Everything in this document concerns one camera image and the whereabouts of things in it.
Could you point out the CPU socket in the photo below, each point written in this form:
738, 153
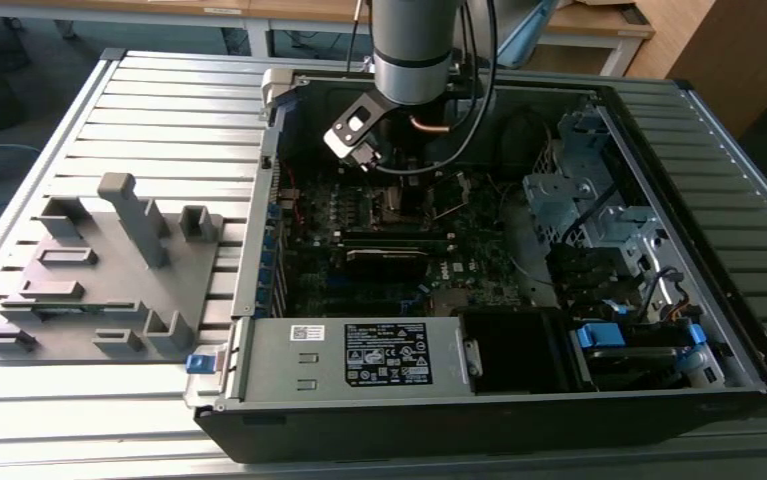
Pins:
390, 222

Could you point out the black RAM slot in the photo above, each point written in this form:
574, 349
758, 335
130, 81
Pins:
390, 234
390, 245

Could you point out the copper coloured curved tube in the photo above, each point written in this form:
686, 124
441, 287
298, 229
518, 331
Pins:
430, 127

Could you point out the black heatsink block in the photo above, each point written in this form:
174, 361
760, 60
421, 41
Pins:
386, 265

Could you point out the grey case release latch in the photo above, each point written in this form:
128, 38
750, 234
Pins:
277, 82

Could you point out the green motherboard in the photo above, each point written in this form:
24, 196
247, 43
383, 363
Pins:
483, 250

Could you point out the silver metal drive cage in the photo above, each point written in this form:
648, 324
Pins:
550, 192

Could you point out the bronze chipset heatsink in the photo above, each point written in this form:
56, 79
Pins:
451, 299

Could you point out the grey power supply unit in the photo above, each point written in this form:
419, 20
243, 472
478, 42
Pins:
277, 365

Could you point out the blue disk carrier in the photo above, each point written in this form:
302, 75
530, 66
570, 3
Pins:
600, 335

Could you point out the grey parts rack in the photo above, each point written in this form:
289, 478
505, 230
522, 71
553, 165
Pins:
116, 285

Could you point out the blue case latch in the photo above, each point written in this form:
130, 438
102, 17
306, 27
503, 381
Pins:
198, 364

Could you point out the wooden cabinet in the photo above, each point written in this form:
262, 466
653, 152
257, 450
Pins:
744, 60

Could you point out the black disk drive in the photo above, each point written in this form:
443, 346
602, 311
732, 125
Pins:
630, 367

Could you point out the black open PC case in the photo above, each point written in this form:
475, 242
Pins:
423, 435

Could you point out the small blue plastic clip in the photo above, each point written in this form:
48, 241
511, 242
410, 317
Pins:
697, 334

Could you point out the green RAM stick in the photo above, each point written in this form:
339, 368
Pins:
66, 310

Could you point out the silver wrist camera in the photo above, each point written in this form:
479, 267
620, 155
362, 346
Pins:
357, 122

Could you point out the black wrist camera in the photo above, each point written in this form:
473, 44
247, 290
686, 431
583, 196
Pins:
466, 87

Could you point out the wooden desk white frame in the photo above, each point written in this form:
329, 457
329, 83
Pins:
606, 27

